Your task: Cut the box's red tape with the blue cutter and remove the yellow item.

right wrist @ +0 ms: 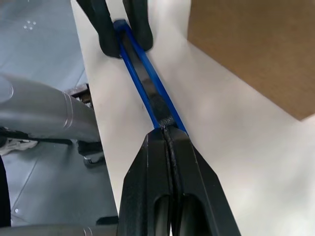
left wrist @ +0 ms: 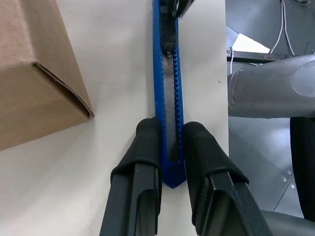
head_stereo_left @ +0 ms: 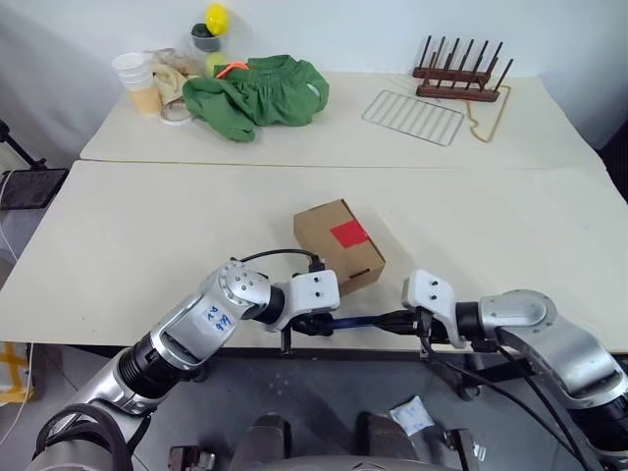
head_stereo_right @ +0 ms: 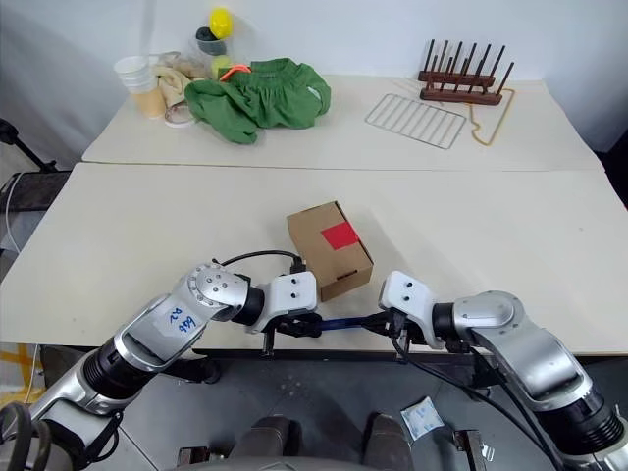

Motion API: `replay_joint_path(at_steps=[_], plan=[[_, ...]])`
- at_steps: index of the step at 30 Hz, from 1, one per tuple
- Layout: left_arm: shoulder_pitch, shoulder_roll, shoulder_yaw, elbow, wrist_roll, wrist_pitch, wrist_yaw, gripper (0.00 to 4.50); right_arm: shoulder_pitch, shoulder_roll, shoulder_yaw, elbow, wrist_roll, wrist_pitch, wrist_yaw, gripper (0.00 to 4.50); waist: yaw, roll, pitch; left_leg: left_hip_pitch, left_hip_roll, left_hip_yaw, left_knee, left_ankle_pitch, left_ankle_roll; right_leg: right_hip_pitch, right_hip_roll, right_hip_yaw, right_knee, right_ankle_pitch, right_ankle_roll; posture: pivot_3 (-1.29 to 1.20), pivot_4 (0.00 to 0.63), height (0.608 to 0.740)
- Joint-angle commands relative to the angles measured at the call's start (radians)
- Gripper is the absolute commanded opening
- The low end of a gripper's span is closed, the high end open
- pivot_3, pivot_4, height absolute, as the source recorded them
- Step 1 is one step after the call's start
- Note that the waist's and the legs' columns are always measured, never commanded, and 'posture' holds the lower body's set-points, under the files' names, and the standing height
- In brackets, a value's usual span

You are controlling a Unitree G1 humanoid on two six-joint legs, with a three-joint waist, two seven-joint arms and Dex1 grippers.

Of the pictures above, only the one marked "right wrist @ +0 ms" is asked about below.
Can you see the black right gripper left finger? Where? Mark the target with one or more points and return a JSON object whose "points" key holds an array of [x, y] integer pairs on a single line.
{"points": [[145, 186]]}

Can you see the black rounded object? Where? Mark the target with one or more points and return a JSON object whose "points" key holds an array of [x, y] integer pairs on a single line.
{"points": [[3, 191]]}

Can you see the black table leg foot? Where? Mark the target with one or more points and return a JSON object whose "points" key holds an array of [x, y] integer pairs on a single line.
{"points": [[89, 150]]}

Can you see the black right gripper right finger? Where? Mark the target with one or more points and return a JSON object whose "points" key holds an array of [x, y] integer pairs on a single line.
{"points": [[197, 191]]}

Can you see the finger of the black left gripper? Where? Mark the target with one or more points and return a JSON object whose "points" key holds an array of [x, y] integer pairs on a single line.
{"points": [[105, 34], [140, 22]]}

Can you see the brown cardboard box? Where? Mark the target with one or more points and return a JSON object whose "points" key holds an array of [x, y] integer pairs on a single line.
{"points": [[251, 49]]}

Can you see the blue elastic band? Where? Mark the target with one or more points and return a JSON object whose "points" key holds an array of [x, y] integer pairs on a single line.
{"points": [[145, 81]]}

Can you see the white sneaker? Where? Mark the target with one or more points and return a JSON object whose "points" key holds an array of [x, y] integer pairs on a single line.
{"points": [[17, 146]]}

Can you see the dark metal table bracket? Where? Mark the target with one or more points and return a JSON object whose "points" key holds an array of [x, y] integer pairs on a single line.
{"points": [[82, 94]]}

